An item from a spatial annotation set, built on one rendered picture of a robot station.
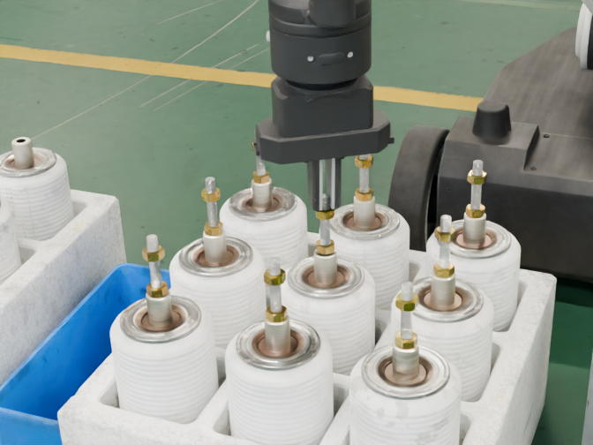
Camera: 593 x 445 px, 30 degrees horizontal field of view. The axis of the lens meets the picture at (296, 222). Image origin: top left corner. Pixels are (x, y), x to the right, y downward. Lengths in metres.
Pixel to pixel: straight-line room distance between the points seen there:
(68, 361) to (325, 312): 0.38
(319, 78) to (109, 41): 1.57
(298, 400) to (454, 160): 0.56
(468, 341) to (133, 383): 0.31
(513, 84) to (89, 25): 1.17
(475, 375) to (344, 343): 0.13
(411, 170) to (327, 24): 0.58
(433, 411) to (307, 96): 0.29
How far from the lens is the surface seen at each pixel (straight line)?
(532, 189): 1.42
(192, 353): 1.01
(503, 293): 1.14
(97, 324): 1.35
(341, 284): 1.07
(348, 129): 0.98
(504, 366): 1.09
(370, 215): 1.16
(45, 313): 1.31
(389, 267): 1.16
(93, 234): 1.37
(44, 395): 1.28
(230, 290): 1.09
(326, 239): 1.05
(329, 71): 0.94
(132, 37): 2.49
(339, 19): 0.90
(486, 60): 2.30
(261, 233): 1.18
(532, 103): 1.68
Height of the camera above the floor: 0.83
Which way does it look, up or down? 29 degrees down
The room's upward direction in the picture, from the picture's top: 2 degrees counter-clockwise
